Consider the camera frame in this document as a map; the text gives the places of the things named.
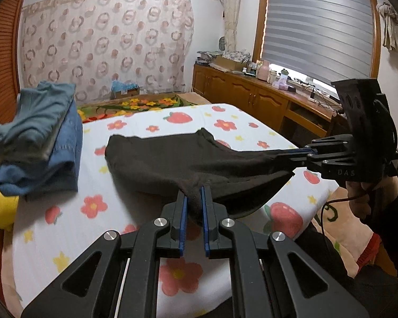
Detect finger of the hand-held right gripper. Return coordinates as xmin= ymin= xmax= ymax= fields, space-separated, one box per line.
xmin=283 ymin=134 xmax=350 ymax=154
xmin=279 ymin=146 xmax=350 ymax=164

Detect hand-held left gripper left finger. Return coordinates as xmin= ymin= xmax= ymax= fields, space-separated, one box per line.
xmin=21 ymin=190 xmax=188 ymax=318

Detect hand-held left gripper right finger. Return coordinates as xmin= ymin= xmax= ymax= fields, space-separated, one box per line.
xmin=201 ymin=185 xmax=369 ymax=318

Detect black pants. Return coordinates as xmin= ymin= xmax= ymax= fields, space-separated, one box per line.
xmin=104 ymin=127 xmax=314 ymax=227

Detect folded teal pants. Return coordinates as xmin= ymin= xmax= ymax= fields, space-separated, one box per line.
xmin=0 ymin=81 xmax=77 ymax=161

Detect person's right hand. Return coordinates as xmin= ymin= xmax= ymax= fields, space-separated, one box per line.
xmin=348 ymin=175 xmax=398 ymax=222

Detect purple box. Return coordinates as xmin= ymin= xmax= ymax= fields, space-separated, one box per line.
xmin=274 ymin=73 xmax=290 ymax=91

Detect white floral bed sheet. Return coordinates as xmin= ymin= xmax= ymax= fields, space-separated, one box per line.
xmin=3 ymin=103 xmax=339 ymax=310

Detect pink bottle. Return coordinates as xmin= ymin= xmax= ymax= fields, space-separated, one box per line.
xmin=257 ymin=61 xmax=270 ymax=81

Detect wooden sideboard cabinet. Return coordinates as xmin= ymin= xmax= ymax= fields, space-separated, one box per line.
xmin=192 ymin=64 xmax=349 ymax=143

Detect person's dark clothing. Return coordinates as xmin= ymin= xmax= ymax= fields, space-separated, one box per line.
xmin=295 ymin=222 xmax=398 ymax=318

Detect tied cream curtain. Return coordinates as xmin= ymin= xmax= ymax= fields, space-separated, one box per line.
xmin=376 ymin=2 xmax=398 ymax=54

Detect grey window blind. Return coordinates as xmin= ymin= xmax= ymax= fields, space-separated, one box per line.
xmin=262 ymin=0 xmax=375 ymax=87

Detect green floral blanket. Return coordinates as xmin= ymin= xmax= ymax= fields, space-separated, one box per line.
xmin=77 ymin=94 xmax=198 ymax=123

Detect open cardboard box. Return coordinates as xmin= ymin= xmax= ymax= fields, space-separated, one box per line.
xmin=212 ymin=55 xmax=249 ymax=72

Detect folded blue denim jeans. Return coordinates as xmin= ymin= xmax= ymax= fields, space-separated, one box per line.
xmin=0 ymin=101 xmax=83 ymax=196

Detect cardboard box with blue cloth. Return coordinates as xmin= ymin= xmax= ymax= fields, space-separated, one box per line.
xmin=110 ymin=80 xmax=140 ymax=99

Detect cream window curtain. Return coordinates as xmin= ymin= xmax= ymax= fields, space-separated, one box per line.
xmin=222 ymin=0 xmax=240 ymax=54

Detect yellow cloth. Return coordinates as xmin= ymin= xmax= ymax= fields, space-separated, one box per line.
xmin=0 ymin=169 xmax=20 ymax=232

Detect wooden louvered wardrobe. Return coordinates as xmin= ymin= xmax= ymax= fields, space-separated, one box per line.
xmin=0 ymin=0 xmax=34 ymax=289

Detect black cable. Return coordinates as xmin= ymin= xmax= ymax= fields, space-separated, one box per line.
xmin=320 ymin=197 xmax=352 ymax=239

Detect circle patterned wall curtain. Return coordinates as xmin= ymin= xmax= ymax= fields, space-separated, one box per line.
xmin=20 ymin=0 xmax=196 ymax=105

